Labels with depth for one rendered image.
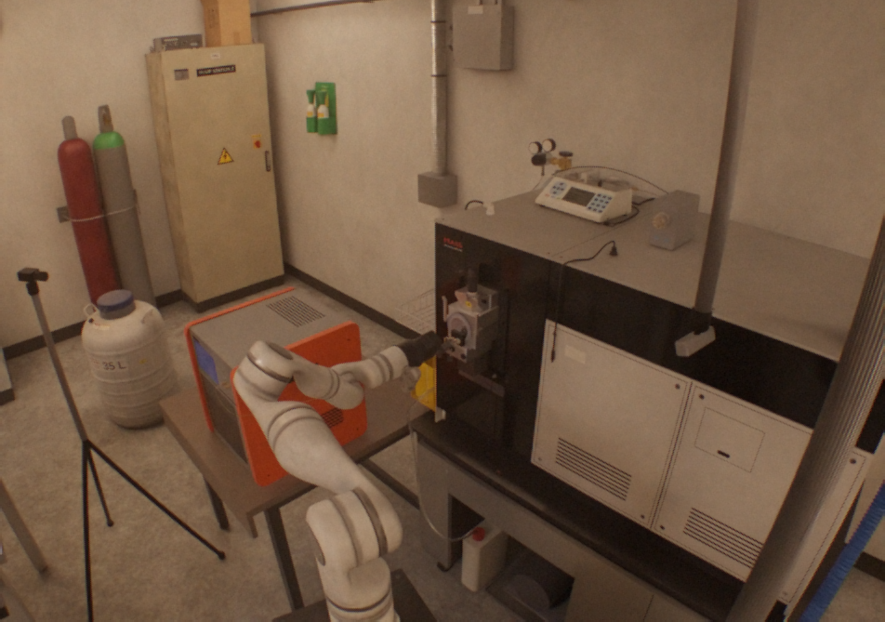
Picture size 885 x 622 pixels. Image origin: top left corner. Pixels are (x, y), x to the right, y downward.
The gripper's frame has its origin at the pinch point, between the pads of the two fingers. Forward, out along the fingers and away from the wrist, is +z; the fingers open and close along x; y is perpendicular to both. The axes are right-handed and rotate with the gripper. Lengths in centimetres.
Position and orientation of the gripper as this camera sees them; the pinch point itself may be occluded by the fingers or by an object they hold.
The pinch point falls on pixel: (455, 341)
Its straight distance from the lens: 151.1
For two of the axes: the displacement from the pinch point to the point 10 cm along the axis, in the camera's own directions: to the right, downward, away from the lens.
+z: 7.1, -3.0, 6.3
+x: -3.5, 6.3, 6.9
